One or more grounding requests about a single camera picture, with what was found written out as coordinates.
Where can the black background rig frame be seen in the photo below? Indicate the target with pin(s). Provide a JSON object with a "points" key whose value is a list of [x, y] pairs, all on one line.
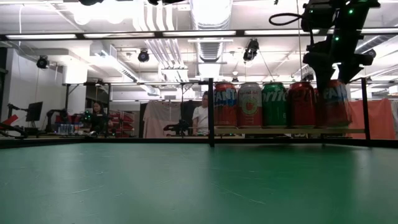
{"points": [[66, 102]]}

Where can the red storage bins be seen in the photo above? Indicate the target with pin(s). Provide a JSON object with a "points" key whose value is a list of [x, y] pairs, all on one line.
{"points": [[124, 119]]}

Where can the black overhead light bar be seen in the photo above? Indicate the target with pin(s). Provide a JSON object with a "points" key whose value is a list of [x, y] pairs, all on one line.
{"points": [[199, 32]]}

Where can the wooden shelf with black frame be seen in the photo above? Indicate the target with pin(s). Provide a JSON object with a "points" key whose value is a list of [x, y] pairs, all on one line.
{"points": [[280, 131]]}

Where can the white hanging sheet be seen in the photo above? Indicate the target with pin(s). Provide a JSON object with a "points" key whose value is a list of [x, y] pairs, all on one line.
{"points": [[160, 118]]}

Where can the black background robot arm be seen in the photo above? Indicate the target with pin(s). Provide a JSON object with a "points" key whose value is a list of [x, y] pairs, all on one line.
{"points": [[175, 127]]}

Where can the green Sprite can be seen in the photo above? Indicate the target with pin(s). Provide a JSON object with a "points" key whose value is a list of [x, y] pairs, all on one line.
{"points": [[274, 105]]}

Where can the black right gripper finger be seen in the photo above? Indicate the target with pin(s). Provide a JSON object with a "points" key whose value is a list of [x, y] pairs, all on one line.
{"points": [[324, 77], [346, 73]]}

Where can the green table mat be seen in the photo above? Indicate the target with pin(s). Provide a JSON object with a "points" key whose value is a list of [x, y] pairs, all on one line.
{"points": [[199, 186]]}

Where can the silver can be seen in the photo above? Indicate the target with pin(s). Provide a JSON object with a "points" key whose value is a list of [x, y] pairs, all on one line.
{"points": [[249, 105]]}

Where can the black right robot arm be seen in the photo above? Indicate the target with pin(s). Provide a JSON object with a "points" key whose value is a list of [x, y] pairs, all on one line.
{"points": [[342, 18]]}

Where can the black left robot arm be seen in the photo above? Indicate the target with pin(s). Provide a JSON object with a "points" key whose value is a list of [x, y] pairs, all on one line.
{"points": [[90, 2]]}

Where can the red soda can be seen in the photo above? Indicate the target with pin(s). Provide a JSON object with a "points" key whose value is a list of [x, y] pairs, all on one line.
{"points": [[301, 105]]}

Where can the black monitor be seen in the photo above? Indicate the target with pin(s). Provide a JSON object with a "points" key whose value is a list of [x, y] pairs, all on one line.
{"points": [[34, 111]]}

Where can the person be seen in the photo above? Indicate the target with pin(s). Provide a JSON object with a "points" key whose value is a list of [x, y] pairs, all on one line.
{"points": [[99, 119], [201, 116]]}

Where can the black ceiling spotlight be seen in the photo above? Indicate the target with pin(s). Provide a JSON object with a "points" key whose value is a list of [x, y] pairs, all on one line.
{"points": [[143, 56], [370, 53], [251, 49], [308, 76], [42, 62]]}

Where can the red cloth panel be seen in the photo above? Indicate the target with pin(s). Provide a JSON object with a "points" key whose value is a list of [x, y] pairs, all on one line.
{"points": [[381, 118]]}

